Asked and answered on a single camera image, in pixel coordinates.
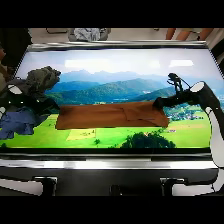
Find person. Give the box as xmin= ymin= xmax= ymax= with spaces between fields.
xmin=0 ymin=28 xmax=34 ymax=84

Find olive green garment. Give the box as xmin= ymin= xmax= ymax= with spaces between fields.
xmin=24 ymin=65 xmax=62 ymax=98

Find pale grey garment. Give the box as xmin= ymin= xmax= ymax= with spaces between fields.
xmin=67 ymin=28 xmax=112 ymax=43

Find blue garment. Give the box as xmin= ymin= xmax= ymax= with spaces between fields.
xmin=0 ymin=106 xmax=52 ymax=141

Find silver frame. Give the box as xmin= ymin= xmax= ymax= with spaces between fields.
xmin=0 ymin=39 xmax=224 ymax=197

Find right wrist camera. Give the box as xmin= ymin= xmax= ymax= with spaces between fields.
xmin=167 ymin=72 xmax=185 ymax=95

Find brown shirt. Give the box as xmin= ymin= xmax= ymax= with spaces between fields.
xmin=54 ymin=100 xmax=171 ymax=131

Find person's legs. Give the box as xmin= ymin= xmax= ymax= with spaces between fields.
xmin=165 ymin=28 xmax=215 ymax=42

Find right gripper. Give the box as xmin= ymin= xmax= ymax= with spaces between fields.
xmin=152 ymin=93 xmax=178 ymax=110

